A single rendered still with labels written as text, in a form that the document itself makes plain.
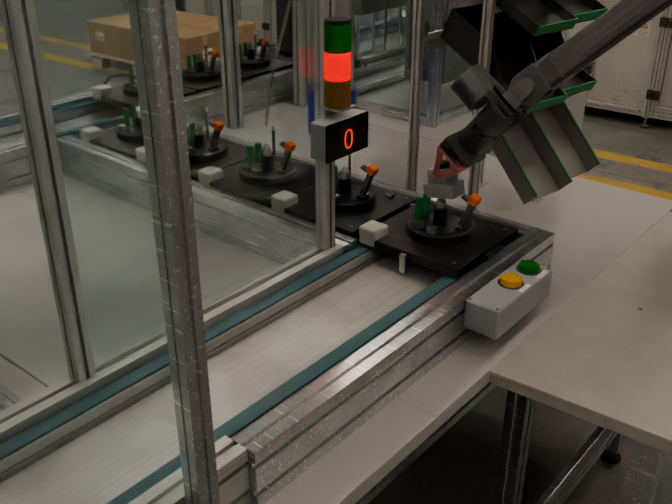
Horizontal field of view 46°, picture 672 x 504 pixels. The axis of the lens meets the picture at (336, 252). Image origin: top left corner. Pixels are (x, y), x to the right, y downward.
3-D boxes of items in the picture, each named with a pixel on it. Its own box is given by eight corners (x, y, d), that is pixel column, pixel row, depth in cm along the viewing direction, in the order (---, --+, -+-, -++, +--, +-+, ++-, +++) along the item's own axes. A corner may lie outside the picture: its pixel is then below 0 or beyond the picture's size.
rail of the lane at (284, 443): (549, 274, 171) (555, 228, 166) (258, 508, 111) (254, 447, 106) (526, 266, 174) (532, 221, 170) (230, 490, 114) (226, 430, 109)
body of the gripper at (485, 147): (439, 143, 151) (462, 119, 146) (468, 129, 158) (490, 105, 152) (460, 169, 150) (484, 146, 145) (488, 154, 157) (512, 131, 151)
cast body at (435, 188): (465, 193, 160) (461, 159, 158) (453, 199, 157) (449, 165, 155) (431, 190, 166) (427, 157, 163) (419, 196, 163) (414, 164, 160)
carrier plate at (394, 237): (517, 237, 167) (518, 227, 166) (456, 279, 151) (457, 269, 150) (423, 207, 181) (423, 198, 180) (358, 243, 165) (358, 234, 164)
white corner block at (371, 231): (388, 242, 165) (389, 224, 163) (375, 249, 162) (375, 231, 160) (370, 236, 168) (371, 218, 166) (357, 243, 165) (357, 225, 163)
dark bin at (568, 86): (592, 89, 183) (608, 62, 178) (558, 99, 175) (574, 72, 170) (510, 20, 195) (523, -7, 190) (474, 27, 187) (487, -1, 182)
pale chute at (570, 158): (587, 171, 191) (601, 163, 187) (554, 185, 183) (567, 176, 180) (530, 74, 195) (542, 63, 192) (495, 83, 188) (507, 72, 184)
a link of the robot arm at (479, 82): (538, 87, 139) (543, 91, 147) (496, 39, 141) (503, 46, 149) (486, 133, 143) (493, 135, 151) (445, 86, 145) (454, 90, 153)
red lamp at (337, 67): (356, 77, 144) (357, 50, 141) (339, 83, 140) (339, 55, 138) (335, 73, 146) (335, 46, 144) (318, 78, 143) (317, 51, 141)
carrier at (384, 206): (418, 205, 182) (420, 154, 176) (352, 241, 165) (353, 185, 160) (337, 180, 196) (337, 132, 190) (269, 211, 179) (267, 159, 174)
